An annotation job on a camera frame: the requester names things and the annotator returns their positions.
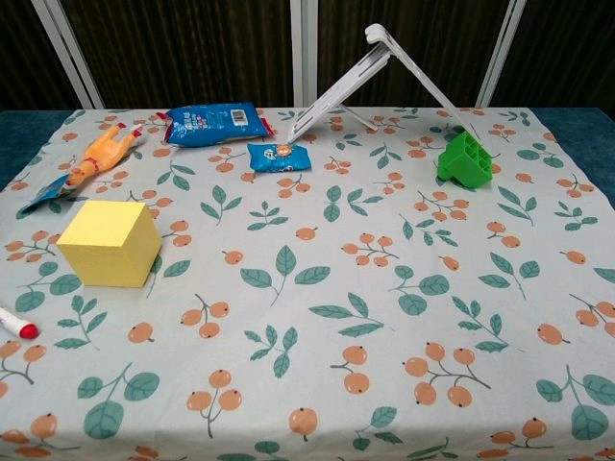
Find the white upright frame post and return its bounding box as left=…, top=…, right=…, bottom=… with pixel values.
left=289, top=0, right=321, bottom=108

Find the orange rubber chicken toy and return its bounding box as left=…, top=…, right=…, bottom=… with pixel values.
left=64, top=122, right=145, bottom=189

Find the dark blue wrapper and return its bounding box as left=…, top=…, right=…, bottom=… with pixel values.
left=17, top=173, right=72, bottom=215

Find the large blue snack bag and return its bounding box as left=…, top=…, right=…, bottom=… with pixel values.
left=157, top=100, right=275, bottom=149

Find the yellow cube block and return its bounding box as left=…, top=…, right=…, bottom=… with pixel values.
left=55, top=200, right=163, bottom=289

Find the white slanted frame post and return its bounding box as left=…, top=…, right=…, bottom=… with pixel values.
left=474, top=0, right=528, bottom=108
left=32, top=0, right=105, bottom=110

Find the white marker with red cap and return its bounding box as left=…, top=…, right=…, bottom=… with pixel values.
left=0, top=305, right=40, bottom=340

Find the floral leaf and berry tablecloth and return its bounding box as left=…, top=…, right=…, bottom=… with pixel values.
left=0, top=106, right=615, bottom=461

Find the dark brown curtain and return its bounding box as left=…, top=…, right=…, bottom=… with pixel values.
left=0, top=0, right=615, bottom=112

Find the small blue snack packet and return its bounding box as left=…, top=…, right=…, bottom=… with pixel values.
left=246, top=141, right=312, bottom=173

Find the white folding stand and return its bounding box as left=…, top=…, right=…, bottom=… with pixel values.
left=286, top=23, right=483, bottom=145

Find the green plastic building block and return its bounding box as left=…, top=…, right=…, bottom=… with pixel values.
left=435, top=131, right=496, bottom=189

